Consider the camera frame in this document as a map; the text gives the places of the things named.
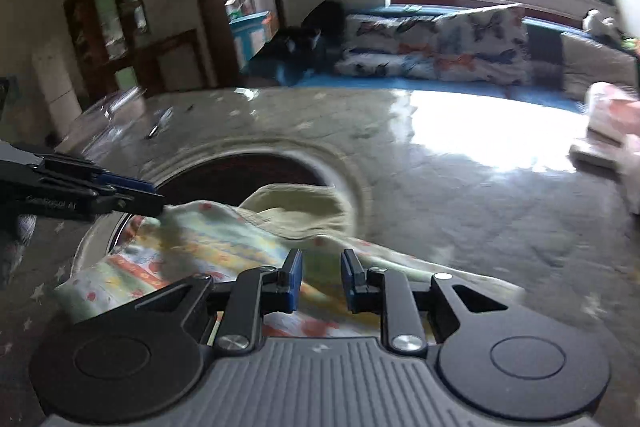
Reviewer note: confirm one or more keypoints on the butterfly print pillow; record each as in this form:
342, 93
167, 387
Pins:
480, 42
390, 47

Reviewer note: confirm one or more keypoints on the flat white box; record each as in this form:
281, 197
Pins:
595, 153

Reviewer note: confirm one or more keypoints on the grey pillow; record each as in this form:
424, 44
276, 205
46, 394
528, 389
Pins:
595, 67

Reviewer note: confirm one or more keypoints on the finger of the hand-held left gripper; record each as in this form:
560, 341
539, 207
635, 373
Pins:
140, 206
125, 183

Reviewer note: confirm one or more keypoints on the pink tissue pack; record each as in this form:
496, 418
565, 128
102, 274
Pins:
615, 112

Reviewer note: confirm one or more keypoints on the panda plush toy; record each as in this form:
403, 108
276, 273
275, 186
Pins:
600, 24

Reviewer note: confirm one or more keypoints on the black marker pen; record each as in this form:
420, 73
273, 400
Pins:
159, 123

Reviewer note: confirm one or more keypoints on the brown wooden cabinet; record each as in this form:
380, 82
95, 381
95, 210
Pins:
170, 62

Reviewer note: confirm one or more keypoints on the green orange plush toy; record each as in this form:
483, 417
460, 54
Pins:
631, 43

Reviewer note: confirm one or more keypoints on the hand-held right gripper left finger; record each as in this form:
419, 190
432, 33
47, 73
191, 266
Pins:
295, 279

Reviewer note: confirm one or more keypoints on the black bag on sofa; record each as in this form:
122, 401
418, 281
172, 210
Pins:
310, 37

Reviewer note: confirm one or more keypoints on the clear plastic food container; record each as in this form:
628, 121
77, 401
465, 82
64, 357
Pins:
112, 109

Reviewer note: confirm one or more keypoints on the patterned children's pants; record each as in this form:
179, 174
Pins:
200, 232

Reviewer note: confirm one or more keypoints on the round black cooktop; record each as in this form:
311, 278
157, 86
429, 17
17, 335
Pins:
225, 177

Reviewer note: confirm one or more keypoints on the blue sofa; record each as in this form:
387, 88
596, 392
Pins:
450, 87

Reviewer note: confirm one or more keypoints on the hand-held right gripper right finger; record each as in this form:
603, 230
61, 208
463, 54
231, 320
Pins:
350, 279

